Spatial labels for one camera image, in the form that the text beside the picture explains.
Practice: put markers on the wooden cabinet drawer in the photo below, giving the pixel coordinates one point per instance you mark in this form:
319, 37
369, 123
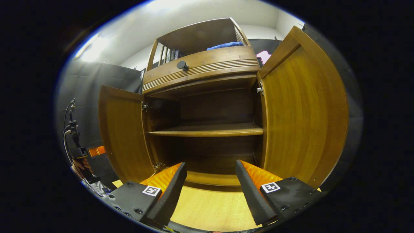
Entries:
213, 60

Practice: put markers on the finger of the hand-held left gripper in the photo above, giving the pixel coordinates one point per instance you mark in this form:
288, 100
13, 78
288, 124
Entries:
97, 151

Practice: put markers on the grey book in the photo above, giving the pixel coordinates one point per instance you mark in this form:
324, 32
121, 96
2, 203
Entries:
168, 55

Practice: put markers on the round black drawer knob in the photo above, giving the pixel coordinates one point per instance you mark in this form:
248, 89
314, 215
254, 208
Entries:
182, 65

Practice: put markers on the black backdrop cloth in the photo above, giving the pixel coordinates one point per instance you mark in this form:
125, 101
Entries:
97, 81

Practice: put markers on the metal door hinge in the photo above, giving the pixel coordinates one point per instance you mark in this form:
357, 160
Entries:
146, 106
260, 88
158, 166

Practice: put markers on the wooden cabinet door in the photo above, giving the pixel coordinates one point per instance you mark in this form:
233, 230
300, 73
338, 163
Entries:
300, 113
123, 136

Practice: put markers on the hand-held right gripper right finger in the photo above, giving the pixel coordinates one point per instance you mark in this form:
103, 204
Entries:
254, 200

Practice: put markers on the patterned grey clothing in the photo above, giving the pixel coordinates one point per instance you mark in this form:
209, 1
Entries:
95, 187

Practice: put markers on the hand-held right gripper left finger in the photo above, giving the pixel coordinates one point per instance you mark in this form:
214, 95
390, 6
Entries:
169, 200

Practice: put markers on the blue towel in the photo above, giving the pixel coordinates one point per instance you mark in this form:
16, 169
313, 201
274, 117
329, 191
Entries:
224, 46

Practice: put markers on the dark blue book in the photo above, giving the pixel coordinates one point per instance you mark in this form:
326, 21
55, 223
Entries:
176, 54

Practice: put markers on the wooden inner shelf board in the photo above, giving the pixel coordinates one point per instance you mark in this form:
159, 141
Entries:
210, 130

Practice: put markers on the wooden double-door shoe cabinet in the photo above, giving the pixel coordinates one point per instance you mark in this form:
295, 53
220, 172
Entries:
200, 35

